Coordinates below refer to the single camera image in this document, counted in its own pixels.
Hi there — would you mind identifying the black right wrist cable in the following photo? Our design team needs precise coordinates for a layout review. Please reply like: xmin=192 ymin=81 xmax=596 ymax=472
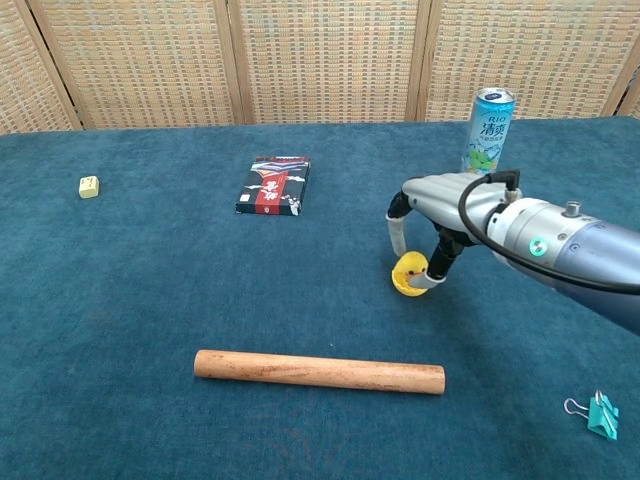
xmin=457 ymin=168 xmax=640 ymax=295

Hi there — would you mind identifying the light blue drink can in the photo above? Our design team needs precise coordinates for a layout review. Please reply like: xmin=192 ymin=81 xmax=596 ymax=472
xmin=460 ymin=87 xmax=516 ymax=175

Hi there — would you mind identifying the teal binder clip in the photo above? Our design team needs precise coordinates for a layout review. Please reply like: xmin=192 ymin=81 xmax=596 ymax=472
xmin=563 ymin=389 xmax=620 ymax=441

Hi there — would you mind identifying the black red card box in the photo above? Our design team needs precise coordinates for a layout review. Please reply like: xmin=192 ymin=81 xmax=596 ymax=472
xmin=235 ymin=155 xmax=312 ymax=218

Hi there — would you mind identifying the yellow round disc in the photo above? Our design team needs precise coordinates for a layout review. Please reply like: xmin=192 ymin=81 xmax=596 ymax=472
xmin=391 ymin=251 xmax=431 ymax=300

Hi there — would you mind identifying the woven bamboo screen panel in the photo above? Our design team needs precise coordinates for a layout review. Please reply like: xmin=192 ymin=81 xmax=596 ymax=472
xmin=404 ymin=0 xmax=640 ymax=124
xmin=14 ymin=0 xmax=256 ymax=132
xmin=214 ymin=0 xmax=434 ymax=126
xmin=0 ymin=0 xmax=84 ymax=135

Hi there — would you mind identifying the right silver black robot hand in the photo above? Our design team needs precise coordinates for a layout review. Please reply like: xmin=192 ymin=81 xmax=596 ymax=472
xmin=384 ymin=172 xmax=524 ymax=295

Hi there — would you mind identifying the blue carpet table mat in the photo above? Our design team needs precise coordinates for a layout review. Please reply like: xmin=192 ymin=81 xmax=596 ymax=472
xmin=0 ymin=115 xmax=640 ymax=480

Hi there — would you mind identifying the wooden rolling rod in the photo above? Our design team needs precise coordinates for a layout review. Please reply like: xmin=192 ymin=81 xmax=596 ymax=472
xmin=193 ymin=349 xmax=447 ymax=396

